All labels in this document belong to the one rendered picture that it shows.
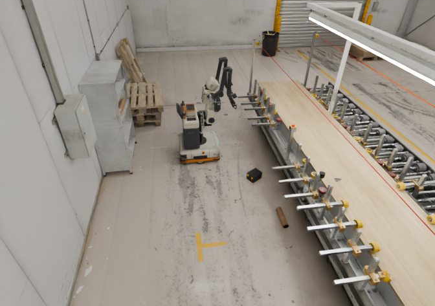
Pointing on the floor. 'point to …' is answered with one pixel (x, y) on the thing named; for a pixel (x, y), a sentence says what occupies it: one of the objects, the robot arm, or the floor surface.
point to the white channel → (368, 34)
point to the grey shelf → (109, 114)
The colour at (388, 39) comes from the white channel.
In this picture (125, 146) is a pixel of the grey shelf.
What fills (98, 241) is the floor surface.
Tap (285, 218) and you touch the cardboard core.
